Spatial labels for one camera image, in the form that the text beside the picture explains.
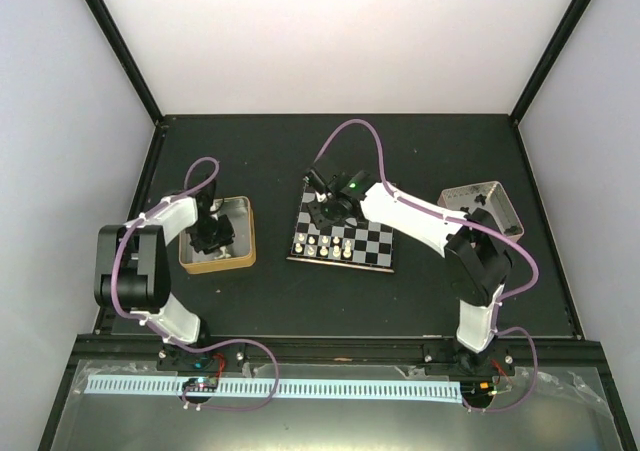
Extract purple cable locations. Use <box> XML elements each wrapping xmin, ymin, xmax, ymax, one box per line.
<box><xmin>112</xmin><ymin>158</ymin><xmax>279</xmax><ymax>412</ymax></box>
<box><xmin>314</xmin><ymin>119</ymin><xmax>541</xmax><ymax>332</ymax></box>

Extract black pieces in tray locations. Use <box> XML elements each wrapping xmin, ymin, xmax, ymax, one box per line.
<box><xmin>459</xmin><ymin>193</ymin><xmax>524</xmax><ymax>237</ymax></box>

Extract right black frame post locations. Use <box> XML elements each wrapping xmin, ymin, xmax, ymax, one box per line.
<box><xmin>509</xmin><ymin>0</ymin><xmax>592</xmax><ymax>126</ymax></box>

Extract black frame post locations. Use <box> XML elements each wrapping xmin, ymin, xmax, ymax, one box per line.
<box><xmin>509</xmin><ymin>0</ymin><xmax>592</xmax><ymax>126</ymax></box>
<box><xmin>84</xmin><ymin>0</ymin><xmax>163</xmax><ymax>123</ymax></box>

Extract gold tin tray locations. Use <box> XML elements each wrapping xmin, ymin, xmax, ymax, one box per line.
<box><xmin>178</xmin><ymin>196</ymin><xmax>256</xmax><ymax>275</ymax></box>

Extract white pieces in tin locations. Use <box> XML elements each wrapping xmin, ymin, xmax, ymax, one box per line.
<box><xmin>211</xmin><ymin>246</ymin><xmax>232</xmax><ymax>260</ymax></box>

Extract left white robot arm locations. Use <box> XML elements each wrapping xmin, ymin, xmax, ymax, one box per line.
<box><xmin>94</xmin><ymin>176</ymin><xmax>235</xmax><ymax>370</ymax></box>

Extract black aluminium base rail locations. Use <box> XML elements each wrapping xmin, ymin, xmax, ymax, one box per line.
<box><xmin>70</xmin><ymin>334</ymin><xmax>608</xmax><ymax>375</ymax></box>

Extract light blue slotted cable duct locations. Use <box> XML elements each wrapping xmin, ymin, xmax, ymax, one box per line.
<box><xmin>84</xmin><ymin>375</ymin><xmax>463</xmax><ymax>404</ymax></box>

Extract pink mesh tray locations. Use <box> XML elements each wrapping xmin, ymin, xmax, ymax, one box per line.
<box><xmin>437</xmin><ymin>181</ymin><xmax>524</xmax><ymax>242</ymax></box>

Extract black and white chessboard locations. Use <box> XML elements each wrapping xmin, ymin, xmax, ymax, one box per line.
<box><xmin>287</xmin><ymin>184</ymin><xmax>395</xmax><ymax>273</ymax></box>

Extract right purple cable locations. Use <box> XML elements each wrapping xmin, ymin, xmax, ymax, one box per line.
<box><xmin>314</xmin><ymin>119</ymin><xmax>541</xmax><ymax>332</ymax></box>

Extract left circuit board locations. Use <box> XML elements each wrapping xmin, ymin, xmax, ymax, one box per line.
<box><xmin>182</xmin><ymin>377</ymin><xmax>219</xmax><ymax>393</ymax></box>

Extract right circuit board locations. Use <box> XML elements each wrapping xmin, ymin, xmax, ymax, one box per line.
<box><xmin>461</xmin><ymin>381</ymin><xmax>512</xmax><ymax>398</ymax></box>

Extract left black frame post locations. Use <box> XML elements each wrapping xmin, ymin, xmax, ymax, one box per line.
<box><xmin>84</xmin><ymin>0</ymin><xmax>163</xmax><ymax>123</ymax></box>

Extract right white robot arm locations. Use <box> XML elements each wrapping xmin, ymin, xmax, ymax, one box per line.
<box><xmin>304</xmin><ymin>165</ymin><xmax>512</xmax><ymax>374</ymax></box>

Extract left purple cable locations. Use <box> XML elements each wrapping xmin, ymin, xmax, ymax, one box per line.
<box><xmin>112</xmin><ymin>158</ymin><xmax>279</xmax><ymax>412</ymax></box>

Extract circuit board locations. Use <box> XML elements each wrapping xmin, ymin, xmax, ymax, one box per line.
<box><xmin>461</xmin><ymin>381</ymin><xmax>512</xmax><ymax>398</ymax></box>
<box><xmin>182</xmin><ymin>377</ymin><xmax>219</xmax><ymax>393</ymax></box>

